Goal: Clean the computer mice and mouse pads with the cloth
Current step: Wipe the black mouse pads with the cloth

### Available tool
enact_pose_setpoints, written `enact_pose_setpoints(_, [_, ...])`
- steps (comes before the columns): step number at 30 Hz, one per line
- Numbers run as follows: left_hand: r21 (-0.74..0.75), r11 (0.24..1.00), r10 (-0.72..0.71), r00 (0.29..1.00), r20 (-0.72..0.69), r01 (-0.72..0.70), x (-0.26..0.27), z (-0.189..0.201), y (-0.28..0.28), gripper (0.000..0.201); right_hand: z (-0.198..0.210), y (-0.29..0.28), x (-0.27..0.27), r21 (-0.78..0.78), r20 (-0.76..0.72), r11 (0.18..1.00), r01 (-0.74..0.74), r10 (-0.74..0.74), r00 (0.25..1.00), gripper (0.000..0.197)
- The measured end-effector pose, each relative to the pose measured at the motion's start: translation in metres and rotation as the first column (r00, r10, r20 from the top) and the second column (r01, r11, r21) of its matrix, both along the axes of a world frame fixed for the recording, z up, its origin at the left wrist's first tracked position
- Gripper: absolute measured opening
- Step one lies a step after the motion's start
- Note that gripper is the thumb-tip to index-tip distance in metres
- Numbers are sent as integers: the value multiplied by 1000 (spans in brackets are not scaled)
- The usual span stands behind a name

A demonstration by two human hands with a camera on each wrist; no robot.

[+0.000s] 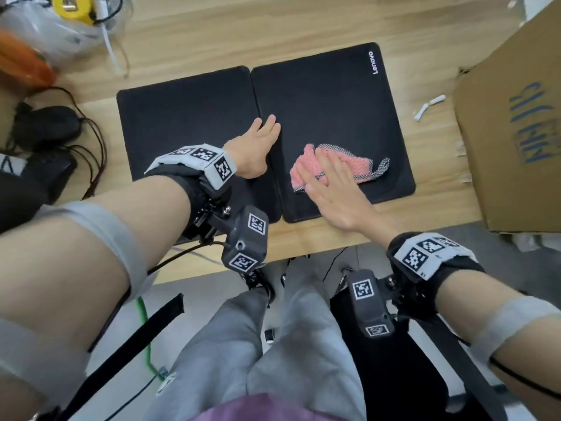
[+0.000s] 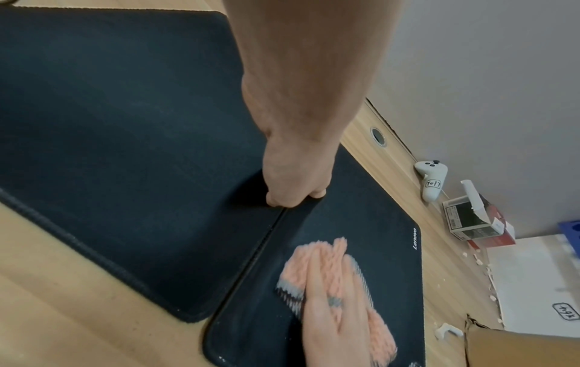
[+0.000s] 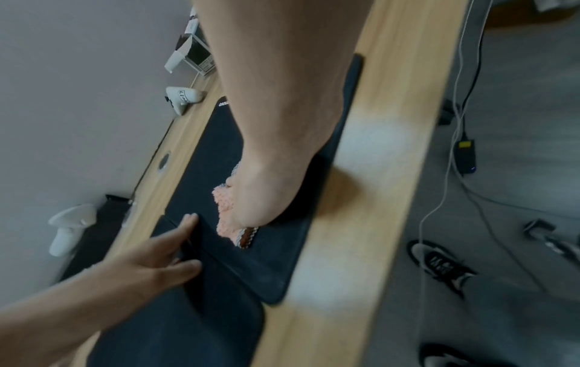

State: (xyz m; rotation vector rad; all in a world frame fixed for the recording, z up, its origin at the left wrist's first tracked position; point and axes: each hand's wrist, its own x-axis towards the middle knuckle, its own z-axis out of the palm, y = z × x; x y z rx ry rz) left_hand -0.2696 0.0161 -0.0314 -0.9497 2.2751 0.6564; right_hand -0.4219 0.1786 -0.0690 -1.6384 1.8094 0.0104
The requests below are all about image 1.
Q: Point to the person's left hand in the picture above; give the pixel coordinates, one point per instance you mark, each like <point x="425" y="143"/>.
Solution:
<point x="252" y="153"/>

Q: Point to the person's right hand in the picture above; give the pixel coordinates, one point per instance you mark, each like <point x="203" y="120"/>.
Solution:
<point x="346" y="201"/>

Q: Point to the pink cleaning cloth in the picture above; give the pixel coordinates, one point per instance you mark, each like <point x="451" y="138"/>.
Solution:
<point x="302" y="168"/>

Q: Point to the black mouse pad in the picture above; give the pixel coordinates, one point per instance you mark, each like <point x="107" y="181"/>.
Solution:
<point x="333" y="100"/>
<point x="184" y="109"/>

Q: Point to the black mouse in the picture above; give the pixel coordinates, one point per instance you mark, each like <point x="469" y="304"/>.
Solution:
<point x="48" y="124"/>
<point x="52" y="175"/>

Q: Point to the person's right forearm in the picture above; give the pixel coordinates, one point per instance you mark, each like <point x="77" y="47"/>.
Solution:
<point x="473" y="298"/>

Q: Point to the person's left forearm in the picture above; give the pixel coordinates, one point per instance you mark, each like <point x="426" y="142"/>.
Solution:
<point x="87" y="267"/>

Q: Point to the person's purple shirt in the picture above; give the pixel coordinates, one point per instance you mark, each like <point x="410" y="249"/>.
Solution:
<point x="263" y="409"/>

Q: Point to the black white sneaker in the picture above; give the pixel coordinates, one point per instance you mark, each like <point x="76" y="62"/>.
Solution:
<point x="258" y="282"/>

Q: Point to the small white twist tie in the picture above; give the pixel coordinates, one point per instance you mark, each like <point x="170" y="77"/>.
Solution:
<point x="431" y="102"/>

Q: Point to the cardboard box with dark writing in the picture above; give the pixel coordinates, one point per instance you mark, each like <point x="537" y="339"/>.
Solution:
<point x="504" y="170"/>

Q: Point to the crumpled grey plastic sheet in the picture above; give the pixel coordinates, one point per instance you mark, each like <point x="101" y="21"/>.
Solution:
<point x="530" y="241"/>

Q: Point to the yellow tape measure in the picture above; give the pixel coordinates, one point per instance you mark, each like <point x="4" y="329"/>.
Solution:
<point x="74" y="8"/>

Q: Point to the clear plastic bag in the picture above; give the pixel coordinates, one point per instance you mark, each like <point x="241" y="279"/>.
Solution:
<point x="52" y="30"/>

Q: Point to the white board panel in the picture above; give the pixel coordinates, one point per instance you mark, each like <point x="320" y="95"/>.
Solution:
<point x="11" y="164"/>

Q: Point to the orange juice bottle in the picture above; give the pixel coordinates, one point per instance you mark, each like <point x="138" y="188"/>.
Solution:
<point x="22" y="65"/>

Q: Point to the scattered white crumbs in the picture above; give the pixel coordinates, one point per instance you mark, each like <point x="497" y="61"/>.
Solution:
<point x="511" y="4"/>

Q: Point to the white paper bag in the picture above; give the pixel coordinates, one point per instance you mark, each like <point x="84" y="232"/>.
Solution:
<point x="543" y="4"/>

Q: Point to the black wrist camera with markers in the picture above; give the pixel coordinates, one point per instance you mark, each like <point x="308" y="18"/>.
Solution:
<point x="368" y="306"/>
<point x="243" y="245"/>

